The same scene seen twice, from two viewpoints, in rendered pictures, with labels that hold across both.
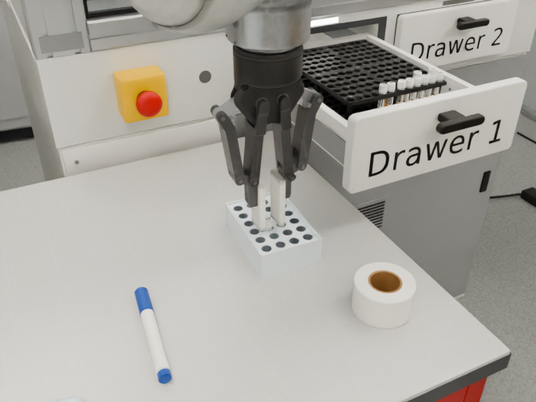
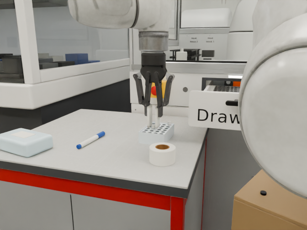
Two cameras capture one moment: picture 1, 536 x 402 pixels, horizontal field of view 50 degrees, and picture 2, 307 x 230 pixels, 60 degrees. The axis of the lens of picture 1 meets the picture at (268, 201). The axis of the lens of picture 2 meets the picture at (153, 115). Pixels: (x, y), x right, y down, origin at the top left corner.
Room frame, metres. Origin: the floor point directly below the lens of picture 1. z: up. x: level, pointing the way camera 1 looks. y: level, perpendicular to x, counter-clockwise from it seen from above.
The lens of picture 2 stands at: (-0.01, -0.56, 1.06)
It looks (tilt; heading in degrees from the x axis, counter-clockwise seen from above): 15 degrees down; 43
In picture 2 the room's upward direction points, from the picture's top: straight up
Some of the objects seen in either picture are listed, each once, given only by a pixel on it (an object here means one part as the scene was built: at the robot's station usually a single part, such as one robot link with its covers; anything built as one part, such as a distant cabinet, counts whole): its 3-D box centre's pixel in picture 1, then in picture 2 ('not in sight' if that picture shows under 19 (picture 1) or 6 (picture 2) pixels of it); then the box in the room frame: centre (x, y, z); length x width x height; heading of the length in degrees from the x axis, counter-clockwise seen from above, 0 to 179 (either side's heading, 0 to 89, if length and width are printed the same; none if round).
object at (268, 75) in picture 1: (267, 82); (153, 67); (0.60, 0.00, 0.99); 0.08 x 0.07 x 0.09; 114
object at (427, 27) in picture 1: (456, 34); not in sight; (1.14, -0.37, 0.87); 0.29 x 0.02 x 0.11; 116
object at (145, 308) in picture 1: (151, 331); (91, 139); (0.45, 0.13, 0.77); 0.14 x 0.02 x 0.02; 20
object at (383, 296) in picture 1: (383, 294); (162, 154); (0.49, -0.13, 0.78); 0.07 x 0.07 x 0.04
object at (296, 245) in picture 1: (271, 231); (157, 133); (0.61, 0.00, 0.78); 0.12 x 0.08 x 0.04; 24
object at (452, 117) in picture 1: (454, 120); (239, 102); (0.69, -0.25, 0.91); 0.07 x 0.04 x 0.01; 116
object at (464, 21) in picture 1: (468, 21); not in sight; (1.12, -0.39, 0.91); 0.07 x 0.04 x 0.01; 116
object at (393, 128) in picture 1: (436, 133); (238, 111); (0.71, -0.23, 0.87); 0.29 x 0.02 x 0.11; 116
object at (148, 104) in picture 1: (147, 102); (156, 90); (0.81, 0.18, 0.88); 0.04 x 0.03 x 0.04; 116
